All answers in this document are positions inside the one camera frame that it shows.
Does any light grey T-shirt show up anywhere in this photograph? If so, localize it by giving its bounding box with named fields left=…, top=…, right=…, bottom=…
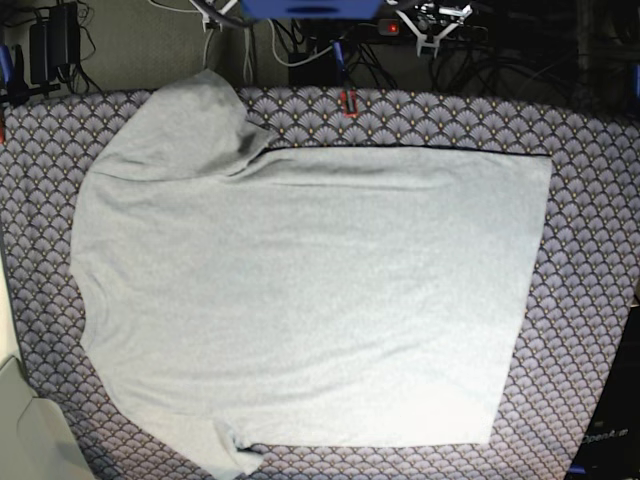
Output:
left=70, top=71, right=552, bottom=479

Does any red table clamp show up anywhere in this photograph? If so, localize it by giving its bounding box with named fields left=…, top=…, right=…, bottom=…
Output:
left=340, top=89, right=359, bottom=118

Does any black power strip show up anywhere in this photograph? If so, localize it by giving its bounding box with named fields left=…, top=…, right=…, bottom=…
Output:
left=374, top=18, right=489, bottom=42

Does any fan-patterned grey tablecloth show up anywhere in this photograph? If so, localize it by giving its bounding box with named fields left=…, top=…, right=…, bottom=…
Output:
left=1, top=87, right=639, bottom=479

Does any black power adapter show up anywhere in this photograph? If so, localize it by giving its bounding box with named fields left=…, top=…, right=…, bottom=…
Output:
left=29, top=2, right=81, bottom=85

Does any beige plastic bin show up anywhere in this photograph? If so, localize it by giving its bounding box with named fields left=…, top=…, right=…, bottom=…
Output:
left=1, top=356, right=94, bottom=479

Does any black OpenArm box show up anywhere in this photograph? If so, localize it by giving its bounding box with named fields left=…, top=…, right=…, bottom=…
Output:
left=565, top=306, right=639, bottom=479

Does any white cable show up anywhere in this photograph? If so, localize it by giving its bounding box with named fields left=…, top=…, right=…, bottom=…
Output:
left=201, top=19, right=335, bottom=84

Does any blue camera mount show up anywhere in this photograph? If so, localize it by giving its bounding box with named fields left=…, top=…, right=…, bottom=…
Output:
left=241, top=0, right=383, bottom=20

